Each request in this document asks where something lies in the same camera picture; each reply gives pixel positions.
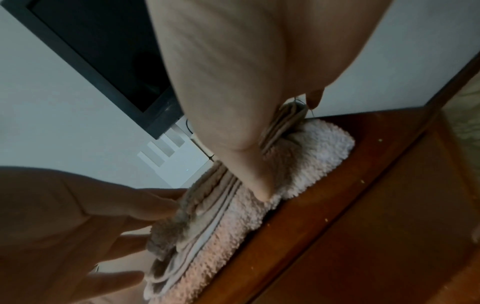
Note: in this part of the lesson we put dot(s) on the person's left hand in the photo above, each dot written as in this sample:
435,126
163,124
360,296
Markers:
67,231

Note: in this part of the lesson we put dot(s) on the person's right hand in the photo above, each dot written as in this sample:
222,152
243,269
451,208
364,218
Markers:
255,74

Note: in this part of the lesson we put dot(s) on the pink cleaning cloth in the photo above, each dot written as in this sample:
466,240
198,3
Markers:
300,160

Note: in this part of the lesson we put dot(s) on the white router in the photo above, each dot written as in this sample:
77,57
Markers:
172,160

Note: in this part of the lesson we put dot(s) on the black television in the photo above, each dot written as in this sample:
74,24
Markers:
105,59

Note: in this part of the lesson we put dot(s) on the red wooden table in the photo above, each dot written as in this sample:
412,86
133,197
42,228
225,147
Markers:
375,222

